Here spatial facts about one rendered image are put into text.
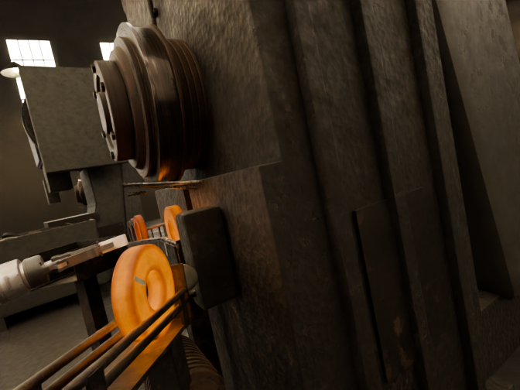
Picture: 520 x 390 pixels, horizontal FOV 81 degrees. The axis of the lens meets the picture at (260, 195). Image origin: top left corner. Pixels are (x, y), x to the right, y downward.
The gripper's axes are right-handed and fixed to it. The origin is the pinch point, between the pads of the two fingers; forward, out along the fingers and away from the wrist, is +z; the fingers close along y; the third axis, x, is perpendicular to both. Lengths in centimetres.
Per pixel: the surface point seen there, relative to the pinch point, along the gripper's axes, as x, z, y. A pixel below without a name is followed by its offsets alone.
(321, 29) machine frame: 35, 50, 45
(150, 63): 40.7, 19.8, 18.4
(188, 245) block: -3.5, 13.6, 23.2
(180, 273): -5.3, 7.4, 35.9
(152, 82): 35.6, 18.3, 20.1
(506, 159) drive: -13, 120, 47
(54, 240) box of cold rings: -8, -33, -239
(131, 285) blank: -0.8, -1.8, 46.8
